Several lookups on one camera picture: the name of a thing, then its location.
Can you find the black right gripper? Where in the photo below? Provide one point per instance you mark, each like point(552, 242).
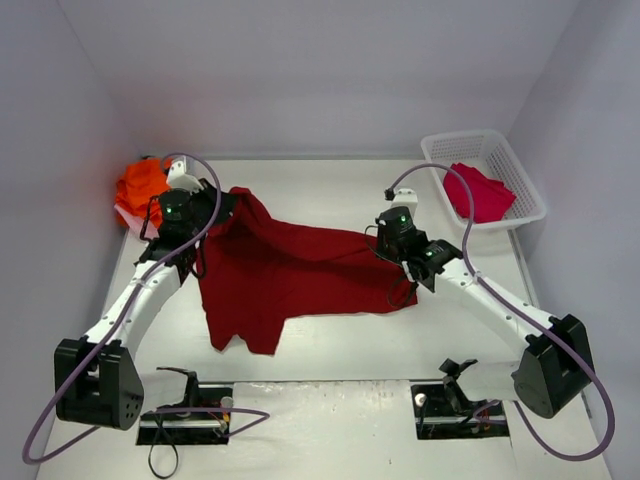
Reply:
point(392, 239)

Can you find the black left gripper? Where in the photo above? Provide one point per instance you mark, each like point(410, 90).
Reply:
point(215, 201)

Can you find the dark red t shirt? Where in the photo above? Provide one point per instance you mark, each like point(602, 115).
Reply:
point(257, 272)

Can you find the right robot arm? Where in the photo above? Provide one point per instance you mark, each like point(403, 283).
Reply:
point(543, 377)

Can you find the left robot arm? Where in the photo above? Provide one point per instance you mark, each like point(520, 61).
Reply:
point(96, 379)

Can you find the pink folded t shirt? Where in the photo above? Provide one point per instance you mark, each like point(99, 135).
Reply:
point(131, 221)

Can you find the orange folded t shirt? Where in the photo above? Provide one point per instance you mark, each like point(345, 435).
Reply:
point(140, 182)

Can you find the red t shirt in basket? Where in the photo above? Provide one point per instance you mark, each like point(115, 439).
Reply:
point(492, 199)

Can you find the white plastic basket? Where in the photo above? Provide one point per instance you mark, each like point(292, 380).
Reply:
point(488, 151)

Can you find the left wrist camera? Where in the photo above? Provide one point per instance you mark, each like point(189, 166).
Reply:
point(178, 176)

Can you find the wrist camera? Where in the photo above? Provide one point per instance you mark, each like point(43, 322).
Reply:
point(402, 197)
point(178, 176)

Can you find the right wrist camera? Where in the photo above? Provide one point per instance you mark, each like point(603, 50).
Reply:
point(402, 197)

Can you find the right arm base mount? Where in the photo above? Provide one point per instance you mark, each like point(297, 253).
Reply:
point(443, 412)

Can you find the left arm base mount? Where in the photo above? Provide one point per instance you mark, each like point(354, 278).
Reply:
point(201, 417)

